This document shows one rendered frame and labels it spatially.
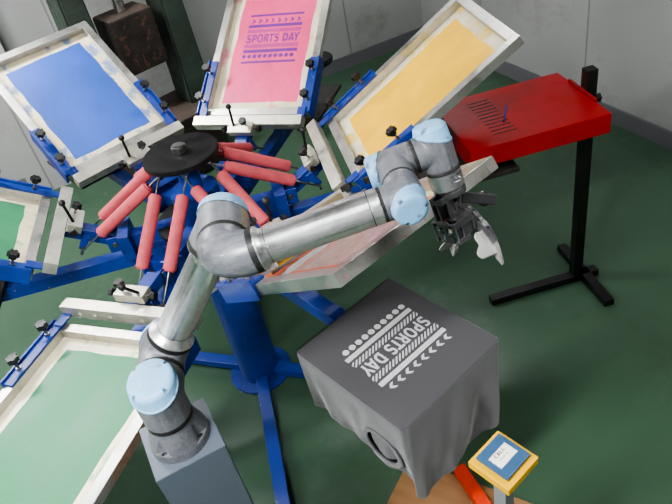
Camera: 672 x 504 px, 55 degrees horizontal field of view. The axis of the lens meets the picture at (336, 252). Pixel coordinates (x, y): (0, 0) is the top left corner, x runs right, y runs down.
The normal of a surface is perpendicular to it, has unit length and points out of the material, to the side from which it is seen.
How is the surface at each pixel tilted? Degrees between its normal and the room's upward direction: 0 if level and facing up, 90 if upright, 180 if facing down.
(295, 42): 32
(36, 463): 0
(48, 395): 0
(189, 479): 90
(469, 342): 0
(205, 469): 90
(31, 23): 90
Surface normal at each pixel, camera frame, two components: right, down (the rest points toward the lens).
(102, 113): 0.21, -0.46
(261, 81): -0.30, -0.31
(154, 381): -0.15, -0.68
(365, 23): 0.46, 0.49
